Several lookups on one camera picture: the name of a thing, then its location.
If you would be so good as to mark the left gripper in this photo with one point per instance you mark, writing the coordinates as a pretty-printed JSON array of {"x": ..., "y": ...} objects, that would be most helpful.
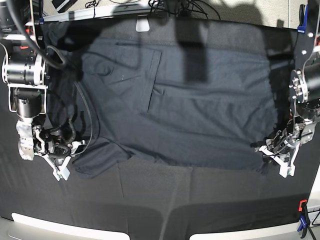
[{"x": 283, "y": 146}]

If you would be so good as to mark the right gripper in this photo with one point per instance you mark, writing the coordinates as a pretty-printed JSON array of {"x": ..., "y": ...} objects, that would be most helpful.
[{"x": 34, "y": 141}]

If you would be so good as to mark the dark grey t-shirt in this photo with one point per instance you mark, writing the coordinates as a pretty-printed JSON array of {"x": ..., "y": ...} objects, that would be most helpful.
[{"x": 182, "y": 105}]

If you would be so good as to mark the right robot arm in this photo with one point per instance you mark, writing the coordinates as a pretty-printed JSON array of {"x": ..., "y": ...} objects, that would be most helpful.
[{"x": 25, "y": 71}]

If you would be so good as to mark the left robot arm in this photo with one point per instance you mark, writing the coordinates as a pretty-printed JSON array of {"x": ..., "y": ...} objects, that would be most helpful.
[{"x": 294, "y": 57}]

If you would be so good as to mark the orange blue clamp near right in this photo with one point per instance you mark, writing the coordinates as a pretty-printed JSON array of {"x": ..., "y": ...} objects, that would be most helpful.
[{"x": 305, "y": 223}]

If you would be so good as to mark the black table cloth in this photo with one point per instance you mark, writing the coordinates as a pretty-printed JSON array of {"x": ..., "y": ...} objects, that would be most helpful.
[{"x": 152, "y": 201}]

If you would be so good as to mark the blue clamp top right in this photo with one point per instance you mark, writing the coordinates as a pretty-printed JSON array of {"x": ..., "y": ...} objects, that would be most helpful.
[{"x": 303, "y": 17}]

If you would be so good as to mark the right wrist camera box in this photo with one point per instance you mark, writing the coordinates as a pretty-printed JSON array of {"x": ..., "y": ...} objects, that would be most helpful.
[{"x": 61, "y": 173}]

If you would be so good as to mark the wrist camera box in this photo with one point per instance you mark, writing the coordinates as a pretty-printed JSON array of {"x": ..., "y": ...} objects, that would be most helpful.
[
  {"x": 61, "y": 173},
  {"x": 286, "y": 170}
]

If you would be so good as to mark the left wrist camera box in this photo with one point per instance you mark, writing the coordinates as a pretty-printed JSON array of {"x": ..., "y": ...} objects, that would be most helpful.
[{"x": 286, "y": 170}]

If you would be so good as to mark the aluminium frame rail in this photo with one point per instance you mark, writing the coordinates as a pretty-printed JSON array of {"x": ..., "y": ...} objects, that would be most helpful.
[{"x": 106, "y": 11}]

